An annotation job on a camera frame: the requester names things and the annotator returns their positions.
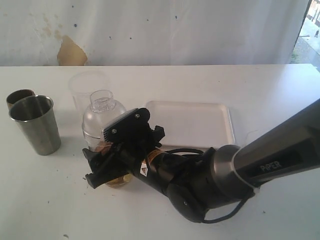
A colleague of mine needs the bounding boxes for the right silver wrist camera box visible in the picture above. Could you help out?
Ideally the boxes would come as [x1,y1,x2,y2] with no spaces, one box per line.
[101,108,138,143]

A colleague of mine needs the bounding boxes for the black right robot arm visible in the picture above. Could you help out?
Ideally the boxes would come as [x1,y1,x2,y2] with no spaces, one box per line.
[82,101,320,224]

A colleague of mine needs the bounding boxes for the translucent white plastic cup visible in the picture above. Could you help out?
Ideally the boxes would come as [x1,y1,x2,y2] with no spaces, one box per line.
[68,70,109,116]

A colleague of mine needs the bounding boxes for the clear plastic shaker cup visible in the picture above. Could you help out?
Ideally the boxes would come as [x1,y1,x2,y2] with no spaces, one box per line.
[81,123,132,189]

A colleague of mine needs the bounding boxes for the clear dome shaker lid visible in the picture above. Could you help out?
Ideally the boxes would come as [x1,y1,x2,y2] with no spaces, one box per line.
[82,89,127,144]

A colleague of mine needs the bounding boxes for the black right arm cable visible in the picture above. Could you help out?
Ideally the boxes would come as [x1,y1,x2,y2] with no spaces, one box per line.
[159,147,258,225]

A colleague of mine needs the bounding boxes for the brown wooden cup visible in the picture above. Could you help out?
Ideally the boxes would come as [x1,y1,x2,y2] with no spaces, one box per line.
[6,89,36,110]

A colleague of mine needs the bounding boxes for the white rectangular plastic tray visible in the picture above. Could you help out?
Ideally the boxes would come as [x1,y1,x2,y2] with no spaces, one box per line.
[145,100,235,149]

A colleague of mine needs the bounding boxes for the stainless steel cup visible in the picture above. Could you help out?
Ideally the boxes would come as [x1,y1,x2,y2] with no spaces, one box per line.
[9,95,61,156]

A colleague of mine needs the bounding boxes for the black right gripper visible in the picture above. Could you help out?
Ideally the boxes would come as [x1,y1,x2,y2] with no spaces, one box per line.
[82,107,165,189]

